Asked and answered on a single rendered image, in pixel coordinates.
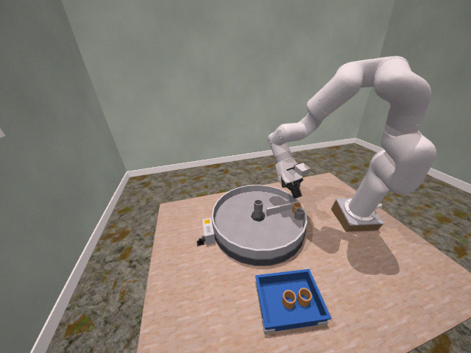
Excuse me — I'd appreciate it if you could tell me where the blue crate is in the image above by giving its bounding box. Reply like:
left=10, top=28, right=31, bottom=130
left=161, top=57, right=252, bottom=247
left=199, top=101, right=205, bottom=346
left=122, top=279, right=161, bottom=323
left=255, top=269, right=331, bottom=334

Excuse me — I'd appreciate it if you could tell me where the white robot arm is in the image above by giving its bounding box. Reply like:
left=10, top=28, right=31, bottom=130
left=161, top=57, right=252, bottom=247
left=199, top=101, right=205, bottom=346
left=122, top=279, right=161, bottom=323
left=268, top=56, right=436, bottom=222

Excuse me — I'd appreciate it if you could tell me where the bronze bushing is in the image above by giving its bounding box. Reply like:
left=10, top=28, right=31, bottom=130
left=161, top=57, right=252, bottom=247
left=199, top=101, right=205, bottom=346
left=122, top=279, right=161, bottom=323
left=282, top=290, right=296, bottom=309
left=292, top=203, right=302, bottom=213
left=297, top=288, right=312, bottom=307

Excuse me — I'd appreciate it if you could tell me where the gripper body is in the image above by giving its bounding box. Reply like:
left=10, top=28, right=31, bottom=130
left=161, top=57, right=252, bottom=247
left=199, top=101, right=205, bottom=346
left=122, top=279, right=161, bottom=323
left=275, top=157, right=302, bottom=185

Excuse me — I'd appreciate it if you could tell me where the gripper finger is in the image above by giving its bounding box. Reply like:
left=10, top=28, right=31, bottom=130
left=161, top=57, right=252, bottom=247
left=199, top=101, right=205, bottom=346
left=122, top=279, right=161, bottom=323
left=281, top=177, right=299, bottom=199
left=293, top=178, right=303, bottom=197

